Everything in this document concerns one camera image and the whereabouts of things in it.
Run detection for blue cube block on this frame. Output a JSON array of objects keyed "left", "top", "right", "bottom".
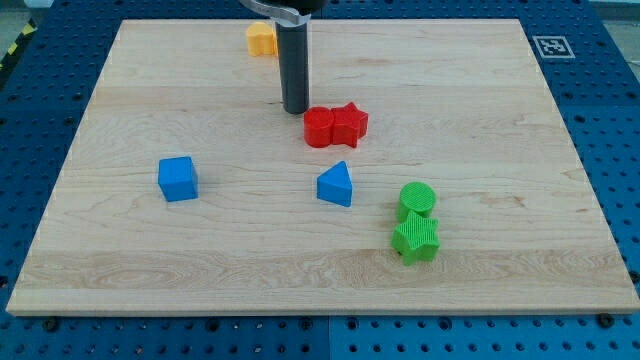
[{"left": 157, "top": 156, "right": 198, "bottom": 202}]

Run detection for blue triangle block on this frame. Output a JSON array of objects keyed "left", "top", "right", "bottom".
[{"left": 316, "top": 161, "right": 353, "bottom": 207}]

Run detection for red cylinder block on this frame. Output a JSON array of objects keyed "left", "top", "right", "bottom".
[{"left": 303, "top": 107, "right": 334, "bottom": 148}]

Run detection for red star block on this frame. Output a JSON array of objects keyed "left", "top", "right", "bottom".
[{"left": 331, "top": 102, "right": 369, "bottom": 148}]

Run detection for green cylinder block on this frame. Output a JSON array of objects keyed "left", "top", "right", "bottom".
[{"left": 396, "top": 182, "right": 437, "bottom": 222}]

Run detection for green star block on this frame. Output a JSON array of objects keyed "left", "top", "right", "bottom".
[{"left": 391, "top": 211, "right": 440, "bottom": 266}]

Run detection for light wooden board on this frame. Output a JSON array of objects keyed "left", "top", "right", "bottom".
[{"left": 7, "top": 19, "right": 639, "bottom": 317}]

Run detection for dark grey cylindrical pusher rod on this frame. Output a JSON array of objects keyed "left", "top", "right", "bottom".
[{"left": 276, "top": 23, "right": 309, "bottom": 114}]

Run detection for yellow heart block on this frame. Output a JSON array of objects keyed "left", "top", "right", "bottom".
[{"left": 245, "top": 22, "right": 278, "bottom": 57}]

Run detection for white fiducial marker tag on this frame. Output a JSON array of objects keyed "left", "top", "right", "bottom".
[{"left": 532, "top": 35, "right": 575, "bottom": 59}]

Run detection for black yellow hazard tape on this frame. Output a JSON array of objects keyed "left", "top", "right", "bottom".
[{"left": 1, "top": 18, "right": 38, "bottom": 73}]

